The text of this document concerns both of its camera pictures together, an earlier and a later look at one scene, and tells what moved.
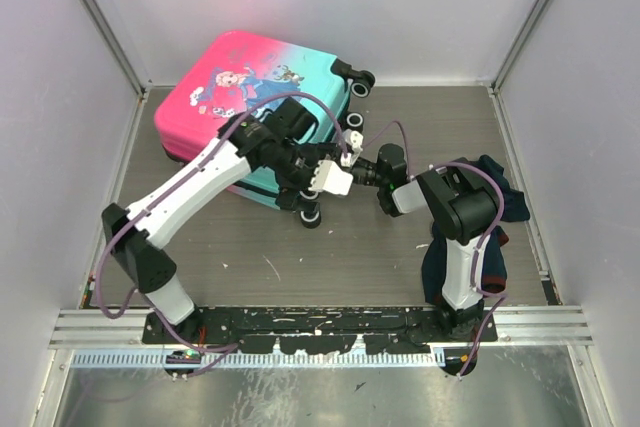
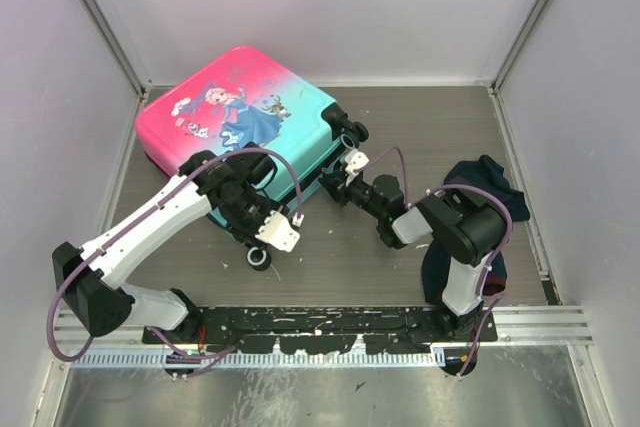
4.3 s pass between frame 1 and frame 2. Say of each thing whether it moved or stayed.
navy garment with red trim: stayed
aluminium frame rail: stayed
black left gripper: moved
